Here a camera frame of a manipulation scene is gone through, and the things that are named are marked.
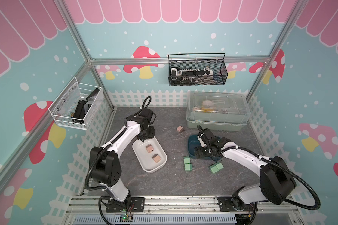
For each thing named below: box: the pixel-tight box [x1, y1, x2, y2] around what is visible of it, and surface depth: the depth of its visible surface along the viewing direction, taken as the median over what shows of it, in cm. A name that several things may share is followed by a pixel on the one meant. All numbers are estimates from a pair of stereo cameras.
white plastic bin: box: [132, 136, 168, 173], surface depth 94 cm
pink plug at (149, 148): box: [145, 143, 154, 154], surface depth 96 cm
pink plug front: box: [152, 153, 162, 164], surface depth 91 cm
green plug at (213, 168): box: [209, 164, 219, 174], surface depth 87 cm
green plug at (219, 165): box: [215, 162, 225, 171], surface depth 88 cm
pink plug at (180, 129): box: [176, 125, 184, 133], surface depth 106 cm
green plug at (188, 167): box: [184, 163, 193, 172], surface depth 87 cm
